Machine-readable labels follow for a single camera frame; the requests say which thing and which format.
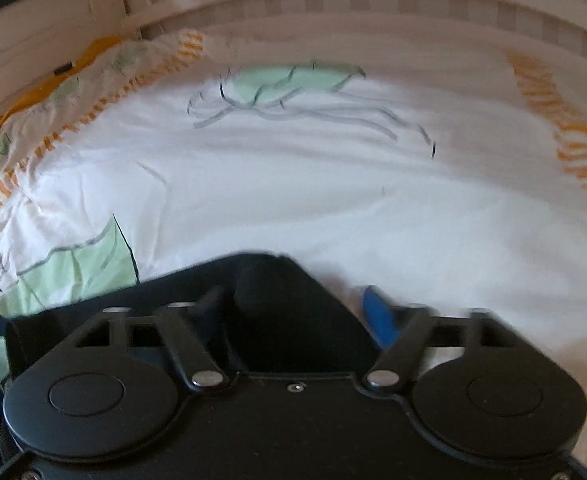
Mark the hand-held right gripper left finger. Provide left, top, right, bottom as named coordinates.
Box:
left=71, top=285, right=228, bottom=390

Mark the white jellyfish print duvet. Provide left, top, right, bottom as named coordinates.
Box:
left=0, top=27, right=587, bottom=391

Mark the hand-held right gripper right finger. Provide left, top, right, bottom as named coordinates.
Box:
left=357, top=285, right=521, bottom=391

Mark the yellow bed sheet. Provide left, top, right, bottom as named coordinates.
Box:
left=0, top=35, right=129, bottom=145

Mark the white wooden bed frame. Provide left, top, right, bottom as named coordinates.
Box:
left=0, top=0, right=587, bottom=128

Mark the dark navy zip jacket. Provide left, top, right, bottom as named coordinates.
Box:
left=0, top=252, right=380, bottom=378

